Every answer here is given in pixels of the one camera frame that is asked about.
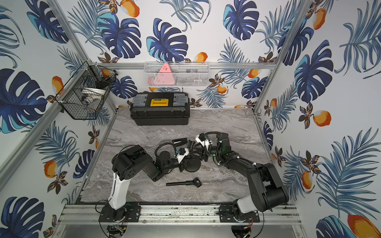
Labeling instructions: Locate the aluminium front rail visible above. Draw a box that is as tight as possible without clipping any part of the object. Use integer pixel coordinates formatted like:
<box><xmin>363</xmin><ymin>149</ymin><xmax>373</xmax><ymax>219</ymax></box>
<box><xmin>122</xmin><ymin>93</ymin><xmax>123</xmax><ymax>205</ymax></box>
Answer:
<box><xmin>58</xmin><ymin>204</ymin><xmax>302</xmax><ymax>226</ymax></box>

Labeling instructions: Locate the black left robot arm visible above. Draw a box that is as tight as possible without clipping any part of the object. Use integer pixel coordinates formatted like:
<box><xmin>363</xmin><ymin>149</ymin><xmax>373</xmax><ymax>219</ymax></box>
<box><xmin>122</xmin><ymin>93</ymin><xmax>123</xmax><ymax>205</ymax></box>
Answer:
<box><xmin>108</xmin><ymin>142</ymin><xmax>190</xmax><ymax>211</ymax></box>

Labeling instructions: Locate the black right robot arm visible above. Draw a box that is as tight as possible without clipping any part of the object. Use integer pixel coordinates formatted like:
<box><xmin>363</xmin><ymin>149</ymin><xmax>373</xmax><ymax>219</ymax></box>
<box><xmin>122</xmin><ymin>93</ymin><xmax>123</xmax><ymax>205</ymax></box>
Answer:
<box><xmin>195</xmin><ymin>131</ymin><xmax>289</xmax><ymax>215</ymax></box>

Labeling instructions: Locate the black round stand base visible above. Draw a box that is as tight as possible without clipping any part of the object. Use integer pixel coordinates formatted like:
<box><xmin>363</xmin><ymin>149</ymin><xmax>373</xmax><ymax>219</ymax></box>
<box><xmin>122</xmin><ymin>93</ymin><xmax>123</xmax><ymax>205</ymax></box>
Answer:
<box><xmin>184</xmin><ymin>158</ymin><xmax>201</xmax><ymax>173</ymax></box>

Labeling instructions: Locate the white mesh wall basket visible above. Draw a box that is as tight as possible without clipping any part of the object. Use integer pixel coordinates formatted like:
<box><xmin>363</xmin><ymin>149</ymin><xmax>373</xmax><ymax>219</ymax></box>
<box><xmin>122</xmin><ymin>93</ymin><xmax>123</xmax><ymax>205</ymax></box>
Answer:
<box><xmin>144</xmin><ymin>61</ymin><xmax>210</xmax><ymax>88</ymax></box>

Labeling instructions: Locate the black wire basket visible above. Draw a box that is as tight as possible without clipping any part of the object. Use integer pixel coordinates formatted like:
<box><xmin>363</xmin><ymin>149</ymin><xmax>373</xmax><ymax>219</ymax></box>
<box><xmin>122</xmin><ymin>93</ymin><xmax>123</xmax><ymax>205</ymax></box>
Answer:
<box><xmin>54</xmin><ymin>62</ymin><xmax>118</xmax><ymax>120</ymax></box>

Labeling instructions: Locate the pink triangular object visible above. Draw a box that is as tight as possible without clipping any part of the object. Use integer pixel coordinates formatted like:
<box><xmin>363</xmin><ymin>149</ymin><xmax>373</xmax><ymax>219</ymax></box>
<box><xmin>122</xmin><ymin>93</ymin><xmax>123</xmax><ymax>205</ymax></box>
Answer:
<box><xmin>148</xmin><ymin>62</ymin><xmax>176</xmax><ymax>87</ymax></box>

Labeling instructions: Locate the black plastic toolbox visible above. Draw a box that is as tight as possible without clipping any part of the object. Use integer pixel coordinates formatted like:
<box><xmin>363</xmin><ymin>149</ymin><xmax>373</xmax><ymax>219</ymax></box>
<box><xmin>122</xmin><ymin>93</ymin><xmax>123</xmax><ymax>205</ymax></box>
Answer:
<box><xmin>130</xmin><ymin>92</ymin><xmax>190</xmax><ymax>126</ymax></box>

